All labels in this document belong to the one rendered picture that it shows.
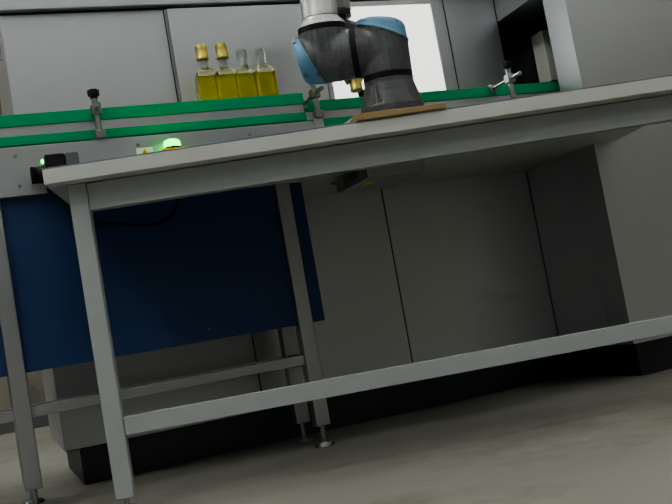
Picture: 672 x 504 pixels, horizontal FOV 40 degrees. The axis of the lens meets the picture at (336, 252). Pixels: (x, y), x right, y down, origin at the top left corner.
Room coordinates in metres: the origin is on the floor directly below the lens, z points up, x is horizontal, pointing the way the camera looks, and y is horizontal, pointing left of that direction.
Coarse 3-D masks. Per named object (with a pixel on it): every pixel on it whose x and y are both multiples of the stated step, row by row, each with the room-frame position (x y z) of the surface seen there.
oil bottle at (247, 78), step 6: (240, 66) 2.57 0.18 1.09; (246, 66) 2.57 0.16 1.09; (240, 72) 2.56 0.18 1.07; (246, 72) 2.56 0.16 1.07; (252, 72) 2.57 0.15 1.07; (240, 78) 2.56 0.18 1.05; (246, 78) 2.56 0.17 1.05; (252, 78) 2.57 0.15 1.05; (240, 84) 2.56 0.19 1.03; (246, 84) 2.56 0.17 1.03; (252, 84) 2.57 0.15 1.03; (240, 90) 2.56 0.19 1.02; (246, 90) 2.56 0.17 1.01; (252, 90) 2.57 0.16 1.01; (258, 90) 2.57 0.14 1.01; (246, 96) 2.56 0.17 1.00
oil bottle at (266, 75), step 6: (258, 66) 2.58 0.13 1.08; (264, 66) 2.59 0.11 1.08; (270, 66) 2.59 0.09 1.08; (258, 72) 2.58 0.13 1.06; (264, 72) 2.58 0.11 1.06; (270, 72) 2.59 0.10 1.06; (258, 78) 2.58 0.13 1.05; (264, 78) 2.58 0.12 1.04; (270, 78) 2.59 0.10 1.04; (276, 78) 2.60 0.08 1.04; (258, 84) 2.58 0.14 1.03; (264, 84) 2.58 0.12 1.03; (270, 84) 2.59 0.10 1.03; (276, 84) 2.59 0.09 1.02; (264, 90) 2.58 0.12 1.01; (270, 90) 2.59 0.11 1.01; (276, 90) 2.59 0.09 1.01
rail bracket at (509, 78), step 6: (510, 60) 2.73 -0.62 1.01; (504, 66) 2.73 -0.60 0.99; (510, 66) 2.73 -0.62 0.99; (510, 72) 2.73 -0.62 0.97; (504, 78) 2.74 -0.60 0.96; (510, 78) 2.72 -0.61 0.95; (498, 84) 2.79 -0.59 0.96; (510, 84) 2.73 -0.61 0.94; (492, 90) 2.83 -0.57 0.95; (510, 90) 2.73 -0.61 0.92; (510, 96) 2.74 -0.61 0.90
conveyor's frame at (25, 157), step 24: (48, 144) 2.23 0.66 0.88; (72, 144) 2.25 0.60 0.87; (96, 144) 2.27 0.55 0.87; (120, 144) 2.29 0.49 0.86; (144, 144) 2.31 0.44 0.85; (192, 144) 2.36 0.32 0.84; (0, 168) 2.18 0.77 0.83; (24, 168) 2.20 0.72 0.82; (0, 192) 2.18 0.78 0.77; (24, 192) 2.20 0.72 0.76
